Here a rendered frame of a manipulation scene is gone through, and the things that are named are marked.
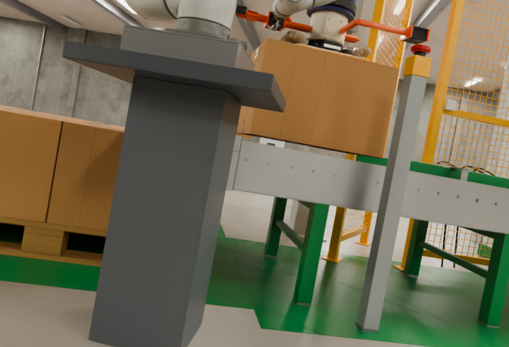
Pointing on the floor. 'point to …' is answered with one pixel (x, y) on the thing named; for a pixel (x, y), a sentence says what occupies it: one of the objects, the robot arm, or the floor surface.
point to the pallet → (49, 242)
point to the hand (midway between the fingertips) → (272, 20)
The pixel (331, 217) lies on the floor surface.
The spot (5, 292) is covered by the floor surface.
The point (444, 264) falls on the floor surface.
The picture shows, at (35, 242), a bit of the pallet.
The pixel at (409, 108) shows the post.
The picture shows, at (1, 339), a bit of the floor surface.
